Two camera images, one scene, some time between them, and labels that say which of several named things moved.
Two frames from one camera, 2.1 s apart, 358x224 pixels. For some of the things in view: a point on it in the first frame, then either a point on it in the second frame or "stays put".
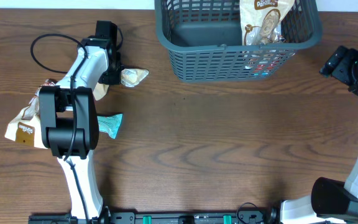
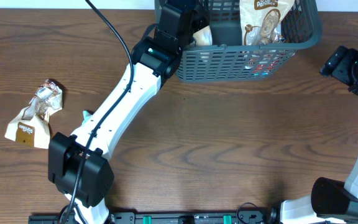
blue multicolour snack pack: (264, 63) stays put
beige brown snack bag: (261, 21) stays put
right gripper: (339, 66) stays put
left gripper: (115, 74) → (202, 12)
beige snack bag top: (129, 78) → (203, 37)
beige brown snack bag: (24, 127) stays put
